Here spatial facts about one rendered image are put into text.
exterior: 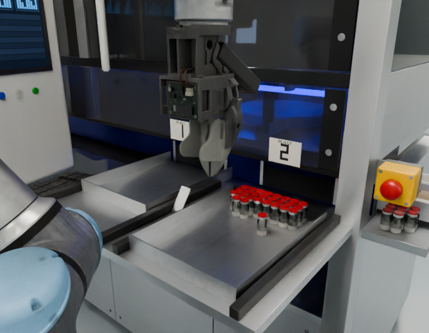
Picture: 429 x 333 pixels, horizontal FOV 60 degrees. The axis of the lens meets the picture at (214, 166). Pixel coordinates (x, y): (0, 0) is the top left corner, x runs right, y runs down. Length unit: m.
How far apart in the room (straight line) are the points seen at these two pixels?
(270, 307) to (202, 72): 0.37
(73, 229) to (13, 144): 0.79
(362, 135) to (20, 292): 0.66
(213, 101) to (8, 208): 0.32
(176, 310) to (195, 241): 0.69
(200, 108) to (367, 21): 0.44
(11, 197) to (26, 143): 0.81
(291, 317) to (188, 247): 0.45
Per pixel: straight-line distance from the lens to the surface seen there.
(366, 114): 0.82
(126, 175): 1.16
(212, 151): 0.52
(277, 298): 0.65
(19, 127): 1.37
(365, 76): 0.81
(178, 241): 0.79
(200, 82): 0.46
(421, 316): 2.19
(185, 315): 1.42
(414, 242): 0.89
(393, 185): 0.80
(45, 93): 1.43
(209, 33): 0.48
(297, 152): 0.90
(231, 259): 0.73
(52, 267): 0.51
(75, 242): 0.60
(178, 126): 1.11
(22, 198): 0.60
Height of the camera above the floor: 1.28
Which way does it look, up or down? 19 degrees down
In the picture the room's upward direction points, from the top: straight up
